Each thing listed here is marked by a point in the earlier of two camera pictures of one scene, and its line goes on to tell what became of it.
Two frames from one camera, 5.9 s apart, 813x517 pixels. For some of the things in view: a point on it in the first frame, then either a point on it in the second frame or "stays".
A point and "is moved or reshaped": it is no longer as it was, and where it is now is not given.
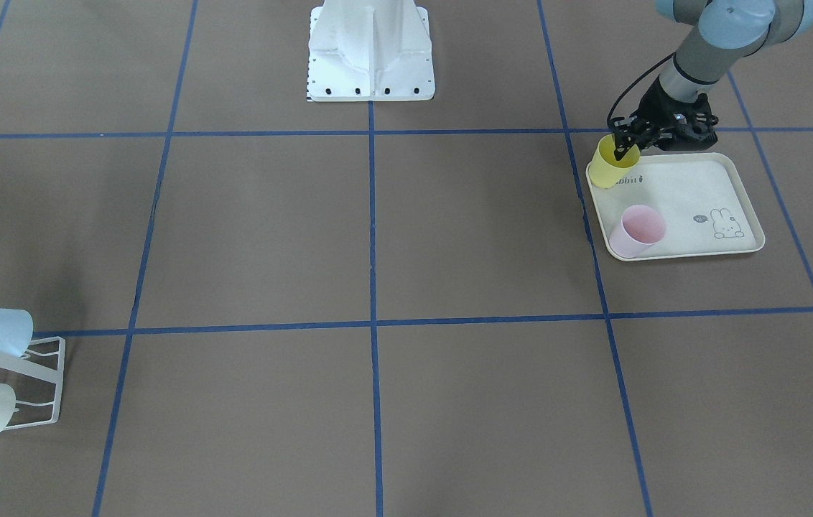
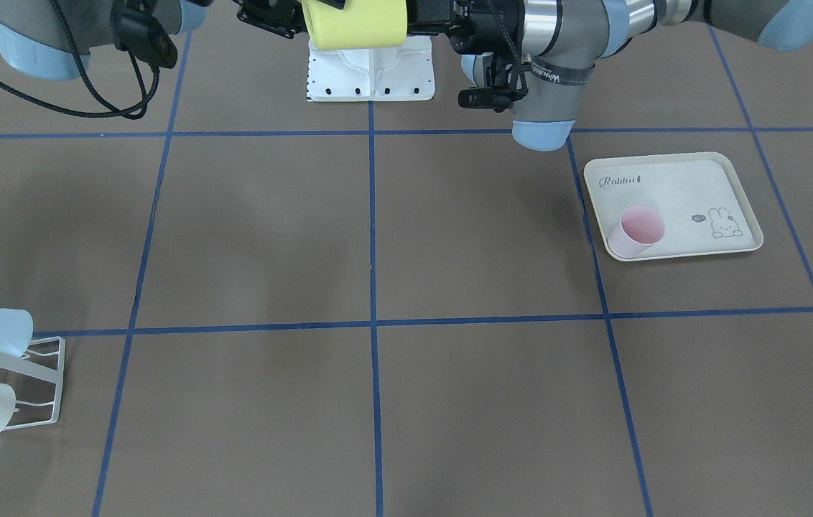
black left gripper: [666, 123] → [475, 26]
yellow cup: [605, 170] is moved or reshaped
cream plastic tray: [709, 203] stays
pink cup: [640, 227] stays
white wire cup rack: [34, 369] stays
